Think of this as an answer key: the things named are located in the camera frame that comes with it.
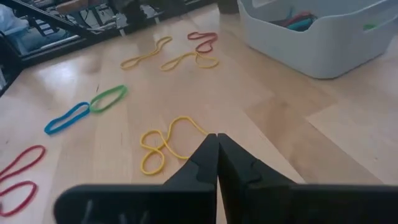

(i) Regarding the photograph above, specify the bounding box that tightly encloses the long red rubber band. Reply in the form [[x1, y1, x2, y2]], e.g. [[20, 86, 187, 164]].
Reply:
[[281, 11, 313, 27]]

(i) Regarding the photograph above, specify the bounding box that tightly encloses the white plastic bin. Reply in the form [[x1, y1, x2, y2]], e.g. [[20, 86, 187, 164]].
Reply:
[[236, 0, 398, 80]]

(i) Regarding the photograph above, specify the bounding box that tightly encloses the yellow rubber band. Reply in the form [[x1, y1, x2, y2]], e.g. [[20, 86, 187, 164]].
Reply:
[[119, 35, 174, 70], [139, 115, 210, 176], [159, 50, 220, 72]]

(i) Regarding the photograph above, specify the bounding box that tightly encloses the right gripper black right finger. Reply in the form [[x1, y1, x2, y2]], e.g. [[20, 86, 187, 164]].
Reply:
[[217, 133, 398, 224]]

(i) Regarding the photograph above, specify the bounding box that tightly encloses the blue rubber band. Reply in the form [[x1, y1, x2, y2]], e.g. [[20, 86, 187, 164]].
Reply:
[[286, 17, 317, 32], [44, 101, 91, 136]]

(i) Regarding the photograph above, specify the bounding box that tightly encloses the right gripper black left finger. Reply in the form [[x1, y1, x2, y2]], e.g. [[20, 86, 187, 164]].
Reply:
[[53, 133, 218, 224]]

